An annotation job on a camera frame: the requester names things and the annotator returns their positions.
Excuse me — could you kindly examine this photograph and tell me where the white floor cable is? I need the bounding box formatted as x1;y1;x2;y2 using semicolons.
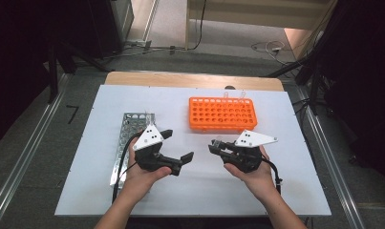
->
250;40;291;65

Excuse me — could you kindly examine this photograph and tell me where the wooden table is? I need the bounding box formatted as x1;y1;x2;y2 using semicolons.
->
103;71;285;93

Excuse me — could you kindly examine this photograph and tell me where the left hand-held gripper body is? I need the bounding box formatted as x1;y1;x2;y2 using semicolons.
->
132;124;183;177

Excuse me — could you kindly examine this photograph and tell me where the silver metal test tube rack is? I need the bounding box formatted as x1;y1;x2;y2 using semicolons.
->
109;112;157;194

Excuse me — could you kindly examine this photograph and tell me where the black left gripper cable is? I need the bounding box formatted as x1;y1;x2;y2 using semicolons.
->
112;132;144;204

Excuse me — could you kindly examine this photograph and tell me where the orange plastic test tube rack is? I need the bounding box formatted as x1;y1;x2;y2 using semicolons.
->
188;96;259;134

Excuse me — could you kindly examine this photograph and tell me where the black floor cable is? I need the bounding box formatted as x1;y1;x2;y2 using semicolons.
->
291;97;310;116

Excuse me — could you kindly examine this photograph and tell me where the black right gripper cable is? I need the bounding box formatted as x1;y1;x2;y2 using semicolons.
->
261;157;284;195

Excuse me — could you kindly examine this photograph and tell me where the person's left hand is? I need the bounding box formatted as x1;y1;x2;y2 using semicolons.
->
120;133;173;204

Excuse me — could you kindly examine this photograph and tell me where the black hanging cable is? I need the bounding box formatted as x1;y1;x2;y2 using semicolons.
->
192;0;208;52

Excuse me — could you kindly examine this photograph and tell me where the white work board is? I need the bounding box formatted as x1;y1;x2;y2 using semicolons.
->
54;84;332;218

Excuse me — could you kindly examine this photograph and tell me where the aluminium floor rail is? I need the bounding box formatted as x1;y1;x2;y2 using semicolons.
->
294;85;366;229
0;73;70;229

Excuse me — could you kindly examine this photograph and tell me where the light wooden furniture frame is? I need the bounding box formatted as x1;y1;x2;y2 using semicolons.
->
184;0;337;51

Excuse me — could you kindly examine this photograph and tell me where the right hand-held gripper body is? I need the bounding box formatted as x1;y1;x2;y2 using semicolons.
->
220;129;279;175

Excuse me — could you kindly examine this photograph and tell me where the grey cabinet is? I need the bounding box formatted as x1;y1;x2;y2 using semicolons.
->
110;0;135;42

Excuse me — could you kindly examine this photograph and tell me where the black metal stand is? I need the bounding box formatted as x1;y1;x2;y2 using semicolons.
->
48;41;113;104
263;0;341;115

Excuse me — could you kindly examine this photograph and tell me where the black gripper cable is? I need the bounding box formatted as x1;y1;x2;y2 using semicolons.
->
112;132;144;204
261;157;284;195

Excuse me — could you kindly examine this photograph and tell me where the person's right hand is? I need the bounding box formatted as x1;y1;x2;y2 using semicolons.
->
223;145;274;204

